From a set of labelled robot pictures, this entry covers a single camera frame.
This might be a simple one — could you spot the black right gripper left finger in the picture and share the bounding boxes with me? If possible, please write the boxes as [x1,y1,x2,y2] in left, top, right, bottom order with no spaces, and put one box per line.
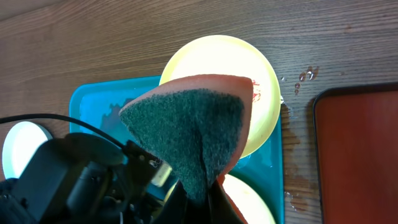
[152,181,188,224]

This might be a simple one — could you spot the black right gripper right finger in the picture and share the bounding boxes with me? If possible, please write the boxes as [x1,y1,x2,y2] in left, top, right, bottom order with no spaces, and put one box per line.
[207,181,243,224]

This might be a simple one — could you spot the yellow plate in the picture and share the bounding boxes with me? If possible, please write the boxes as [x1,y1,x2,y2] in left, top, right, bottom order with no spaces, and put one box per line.
[163,173,277,224]
[160,35,281,159]

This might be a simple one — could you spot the orange green sponge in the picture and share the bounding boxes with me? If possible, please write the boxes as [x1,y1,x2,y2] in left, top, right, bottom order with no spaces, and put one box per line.
[119,74,253,204]

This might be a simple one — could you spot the light blue plate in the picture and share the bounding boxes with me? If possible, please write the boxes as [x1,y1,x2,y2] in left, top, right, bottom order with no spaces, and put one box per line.
[2,121,53,179]

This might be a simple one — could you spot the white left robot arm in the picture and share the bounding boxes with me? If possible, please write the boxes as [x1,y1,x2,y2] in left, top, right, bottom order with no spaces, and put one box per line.
[1,133,182,223]

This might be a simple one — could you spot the teal plastic tray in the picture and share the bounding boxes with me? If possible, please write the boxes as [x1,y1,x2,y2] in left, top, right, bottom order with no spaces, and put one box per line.
[69,76,284,223]

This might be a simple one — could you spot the red black tray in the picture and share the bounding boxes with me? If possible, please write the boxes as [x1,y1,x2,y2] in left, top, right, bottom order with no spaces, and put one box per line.
[313,82,397,223]

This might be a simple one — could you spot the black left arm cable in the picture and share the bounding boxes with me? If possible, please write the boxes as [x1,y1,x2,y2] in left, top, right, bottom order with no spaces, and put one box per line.
[0,113,128,149]

